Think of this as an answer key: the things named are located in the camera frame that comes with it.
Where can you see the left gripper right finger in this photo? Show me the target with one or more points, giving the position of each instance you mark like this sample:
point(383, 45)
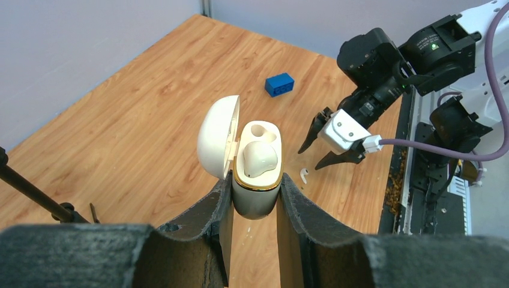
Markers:
point(316, 250)

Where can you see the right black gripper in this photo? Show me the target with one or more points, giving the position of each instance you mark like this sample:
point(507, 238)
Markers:
point(363, 105)

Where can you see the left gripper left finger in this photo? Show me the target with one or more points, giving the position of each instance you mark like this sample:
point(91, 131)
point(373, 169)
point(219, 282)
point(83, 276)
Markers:
point(191, 250)

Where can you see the small beige charging case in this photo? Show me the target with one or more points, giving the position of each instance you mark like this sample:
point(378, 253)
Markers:
point(220, 144)

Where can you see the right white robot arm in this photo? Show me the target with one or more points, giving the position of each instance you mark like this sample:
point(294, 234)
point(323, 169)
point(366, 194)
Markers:
point(433, 58)

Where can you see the blue object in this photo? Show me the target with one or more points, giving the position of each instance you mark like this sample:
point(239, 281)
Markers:
point(279, 84)

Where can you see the black tripod microphone stand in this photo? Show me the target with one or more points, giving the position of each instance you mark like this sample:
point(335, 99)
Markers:
point(61, 212)

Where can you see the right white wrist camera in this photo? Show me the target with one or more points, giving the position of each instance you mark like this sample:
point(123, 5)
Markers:
point(342, 131)

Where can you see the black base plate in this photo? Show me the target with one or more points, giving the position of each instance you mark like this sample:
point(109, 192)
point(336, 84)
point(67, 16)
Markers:
point(435, 199)

